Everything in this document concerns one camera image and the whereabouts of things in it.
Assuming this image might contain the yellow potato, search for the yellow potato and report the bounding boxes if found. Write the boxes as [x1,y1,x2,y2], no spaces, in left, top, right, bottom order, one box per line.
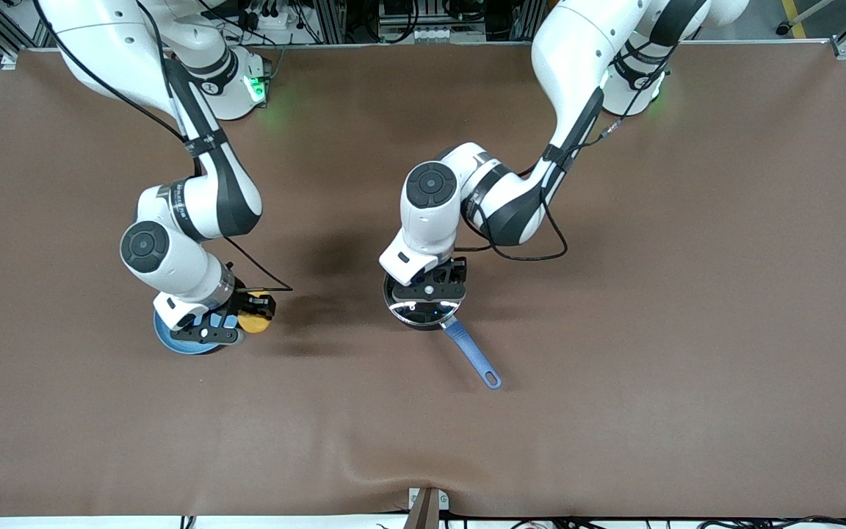
[238,295,274,335]

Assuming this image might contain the glass lid blue knob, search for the glass lid blue knob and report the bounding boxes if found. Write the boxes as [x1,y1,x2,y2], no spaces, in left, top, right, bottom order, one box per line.
[383,276,464,328]

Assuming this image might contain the blue round plate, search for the blue round plate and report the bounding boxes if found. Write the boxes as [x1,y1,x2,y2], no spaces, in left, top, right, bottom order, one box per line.
[153,309,244,356]

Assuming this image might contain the brown table cloth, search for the brown table cloth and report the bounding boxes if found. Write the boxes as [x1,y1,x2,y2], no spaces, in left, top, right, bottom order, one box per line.
[0,40,846,519]

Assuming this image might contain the grey box white connectors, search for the grey box white connectors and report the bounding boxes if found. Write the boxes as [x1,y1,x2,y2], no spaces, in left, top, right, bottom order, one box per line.
[377,0,462,43]

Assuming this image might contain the brown bar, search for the brown bar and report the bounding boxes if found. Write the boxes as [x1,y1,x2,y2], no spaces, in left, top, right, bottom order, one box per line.
[403,489,440,529]

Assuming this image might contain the white power strip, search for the white power strip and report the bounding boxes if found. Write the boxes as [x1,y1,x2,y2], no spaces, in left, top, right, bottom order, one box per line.
[239,4,299,34]

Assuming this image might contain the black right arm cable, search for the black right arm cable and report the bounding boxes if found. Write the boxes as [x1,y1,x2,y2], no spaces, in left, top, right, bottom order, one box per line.
[34,0,294,292]

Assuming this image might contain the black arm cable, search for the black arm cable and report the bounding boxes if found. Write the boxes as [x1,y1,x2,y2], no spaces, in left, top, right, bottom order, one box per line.
[463,110,623,262]
[34,0,294,292]

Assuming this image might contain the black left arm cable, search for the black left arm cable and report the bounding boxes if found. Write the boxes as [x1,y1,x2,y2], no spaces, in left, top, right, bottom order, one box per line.
[463,110,623,262]

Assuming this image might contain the black pot blue handle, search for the black pot blue handle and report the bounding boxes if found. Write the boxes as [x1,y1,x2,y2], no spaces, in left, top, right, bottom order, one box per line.
[383,276,503,390]

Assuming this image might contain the grey metal bracket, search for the grey metal bracket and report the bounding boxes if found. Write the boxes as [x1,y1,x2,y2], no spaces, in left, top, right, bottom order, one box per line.
[407,486,449,511]

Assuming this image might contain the aluminium frame post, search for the aluminium frame post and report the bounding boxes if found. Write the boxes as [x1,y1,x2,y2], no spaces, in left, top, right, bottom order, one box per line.
[313,0,347,45]

